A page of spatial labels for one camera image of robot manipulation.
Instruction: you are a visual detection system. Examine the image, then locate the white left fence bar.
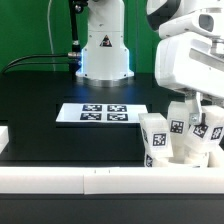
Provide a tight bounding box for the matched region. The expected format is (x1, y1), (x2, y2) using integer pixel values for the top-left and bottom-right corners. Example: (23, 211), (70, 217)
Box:
(0, 126), (9, 153)

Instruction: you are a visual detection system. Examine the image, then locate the black cable lower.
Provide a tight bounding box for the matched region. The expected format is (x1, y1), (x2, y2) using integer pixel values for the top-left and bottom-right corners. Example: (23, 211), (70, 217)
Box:
(0, 60), (82, 76)

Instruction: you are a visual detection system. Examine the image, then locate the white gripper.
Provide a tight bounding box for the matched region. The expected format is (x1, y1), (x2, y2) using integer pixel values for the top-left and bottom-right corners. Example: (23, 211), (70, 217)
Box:
(155, 8), (224, 125)

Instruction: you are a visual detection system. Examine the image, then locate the black cable upper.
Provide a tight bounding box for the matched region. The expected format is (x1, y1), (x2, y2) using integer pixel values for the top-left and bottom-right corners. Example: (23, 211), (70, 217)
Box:
(0, 51), (82, 75)

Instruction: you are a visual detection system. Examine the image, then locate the white thin cable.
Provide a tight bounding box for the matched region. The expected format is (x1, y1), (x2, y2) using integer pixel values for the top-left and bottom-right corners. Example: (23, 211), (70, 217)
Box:
(46, 0), (57, 72)

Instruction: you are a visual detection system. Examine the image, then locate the black cable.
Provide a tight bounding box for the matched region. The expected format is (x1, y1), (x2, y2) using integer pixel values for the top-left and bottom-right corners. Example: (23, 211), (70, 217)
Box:
(0, 51), (82, 75)
(0, 60), (82, 76)

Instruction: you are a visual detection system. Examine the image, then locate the white marker sheet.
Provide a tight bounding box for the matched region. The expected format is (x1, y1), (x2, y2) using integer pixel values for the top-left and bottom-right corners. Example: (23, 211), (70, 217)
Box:
(56, 103), (147, 123)

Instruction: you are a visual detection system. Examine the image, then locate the white front fence bar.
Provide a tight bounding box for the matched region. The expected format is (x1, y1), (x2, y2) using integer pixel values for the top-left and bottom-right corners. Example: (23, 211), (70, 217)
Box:
(0, 167), (224, 195)

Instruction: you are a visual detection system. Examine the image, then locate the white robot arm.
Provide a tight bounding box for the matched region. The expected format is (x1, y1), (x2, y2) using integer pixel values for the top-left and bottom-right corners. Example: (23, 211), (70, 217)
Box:
(77, 0), (224, 124)

